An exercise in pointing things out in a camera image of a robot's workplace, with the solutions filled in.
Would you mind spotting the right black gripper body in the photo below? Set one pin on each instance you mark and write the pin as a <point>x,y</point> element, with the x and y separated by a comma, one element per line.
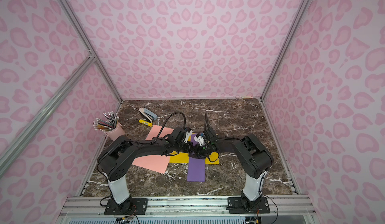
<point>203,148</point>

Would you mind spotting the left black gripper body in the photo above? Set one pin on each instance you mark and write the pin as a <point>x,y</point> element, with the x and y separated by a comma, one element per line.
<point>187,144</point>

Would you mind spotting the purple paper sheet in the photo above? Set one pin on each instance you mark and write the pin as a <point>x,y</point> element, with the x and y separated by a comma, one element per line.
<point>196,170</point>

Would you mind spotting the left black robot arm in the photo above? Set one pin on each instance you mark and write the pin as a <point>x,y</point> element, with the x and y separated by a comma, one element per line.
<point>116,160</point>

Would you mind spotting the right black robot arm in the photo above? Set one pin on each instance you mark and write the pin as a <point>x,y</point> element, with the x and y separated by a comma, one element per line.
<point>254,157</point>

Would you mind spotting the yellow paper sheet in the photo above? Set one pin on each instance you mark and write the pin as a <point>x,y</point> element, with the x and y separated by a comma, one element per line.
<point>184,158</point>

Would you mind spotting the pink paper sheet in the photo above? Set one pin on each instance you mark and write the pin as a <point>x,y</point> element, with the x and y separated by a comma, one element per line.
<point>155,163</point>

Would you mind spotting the yellow highlighter marker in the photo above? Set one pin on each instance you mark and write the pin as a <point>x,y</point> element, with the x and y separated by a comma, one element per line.
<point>145,122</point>

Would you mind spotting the grey blue stapler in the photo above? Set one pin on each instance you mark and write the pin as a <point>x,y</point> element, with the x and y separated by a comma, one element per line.
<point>149,115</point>

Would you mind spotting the pink pencil cup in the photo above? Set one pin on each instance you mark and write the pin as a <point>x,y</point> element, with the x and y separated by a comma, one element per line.
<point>116,132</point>

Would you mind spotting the bundle of pencils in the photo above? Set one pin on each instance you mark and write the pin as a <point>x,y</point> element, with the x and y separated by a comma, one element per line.
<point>110,123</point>

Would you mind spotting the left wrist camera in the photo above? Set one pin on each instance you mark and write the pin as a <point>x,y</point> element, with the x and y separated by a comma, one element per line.
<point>188,134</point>

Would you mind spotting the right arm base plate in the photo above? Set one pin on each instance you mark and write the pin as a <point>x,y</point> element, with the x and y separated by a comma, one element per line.
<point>241,205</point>

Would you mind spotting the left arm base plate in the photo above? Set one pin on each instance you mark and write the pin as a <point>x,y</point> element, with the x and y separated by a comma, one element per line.
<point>132,206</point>

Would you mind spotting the aluminium mounting rail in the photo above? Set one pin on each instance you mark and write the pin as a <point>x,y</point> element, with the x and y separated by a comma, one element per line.
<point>276,209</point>

